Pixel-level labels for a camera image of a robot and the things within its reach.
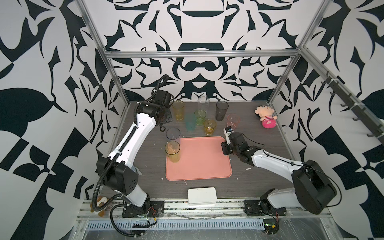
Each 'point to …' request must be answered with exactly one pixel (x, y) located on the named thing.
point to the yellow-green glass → (172, 150)
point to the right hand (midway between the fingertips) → (224, 142)
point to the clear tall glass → (203, 102)
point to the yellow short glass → (209, 125)
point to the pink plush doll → (265, 113)
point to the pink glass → (232, 120)
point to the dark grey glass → (221, 108)
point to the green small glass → (200, 115)
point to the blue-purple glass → (173, 134)
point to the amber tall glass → (178, 106)
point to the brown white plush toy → (100, 200)
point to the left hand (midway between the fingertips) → (164, 114)
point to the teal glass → (190, 121)
